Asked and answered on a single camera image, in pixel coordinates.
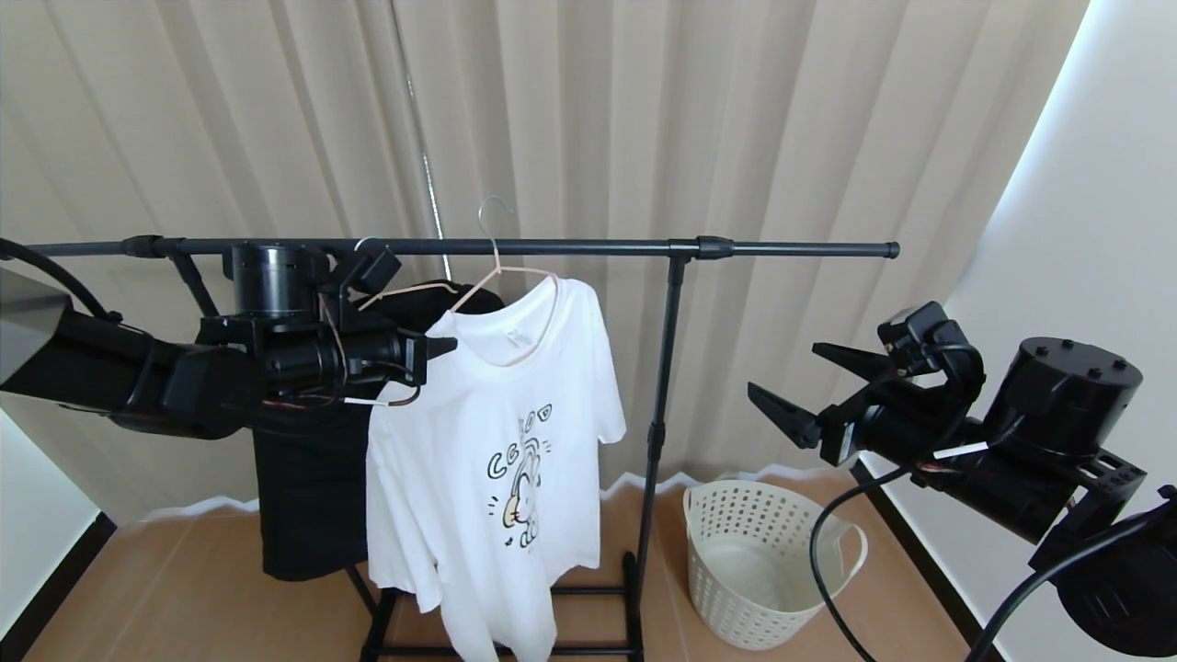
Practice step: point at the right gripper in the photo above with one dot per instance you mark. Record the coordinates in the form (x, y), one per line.
(919, 428)

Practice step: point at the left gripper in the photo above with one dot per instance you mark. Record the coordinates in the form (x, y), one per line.
(386, 357)

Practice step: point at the pink clothes hanger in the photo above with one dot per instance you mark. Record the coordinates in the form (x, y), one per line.
(405, 291)
(497, 262)

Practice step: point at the white garment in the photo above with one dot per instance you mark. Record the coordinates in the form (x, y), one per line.
(441, 478)

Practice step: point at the black shorts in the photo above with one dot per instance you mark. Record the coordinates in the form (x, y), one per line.
(313, 496)

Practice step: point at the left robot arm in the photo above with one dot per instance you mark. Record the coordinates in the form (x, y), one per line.
(184, 386)

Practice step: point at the white laundry basket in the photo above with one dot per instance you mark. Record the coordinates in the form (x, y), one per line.
(726, 579)

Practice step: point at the black clothes rack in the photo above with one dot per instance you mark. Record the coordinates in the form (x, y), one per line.
(598, 247)

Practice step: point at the beige curtain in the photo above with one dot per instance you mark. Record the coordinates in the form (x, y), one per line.
(736, 110)

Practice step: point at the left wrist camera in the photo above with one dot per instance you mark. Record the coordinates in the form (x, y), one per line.
(368, 271)

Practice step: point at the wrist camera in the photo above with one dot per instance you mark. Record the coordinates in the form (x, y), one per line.
(368, 271)
(919, 336)

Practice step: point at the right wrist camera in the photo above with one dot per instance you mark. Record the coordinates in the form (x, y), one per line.
(919, 336)

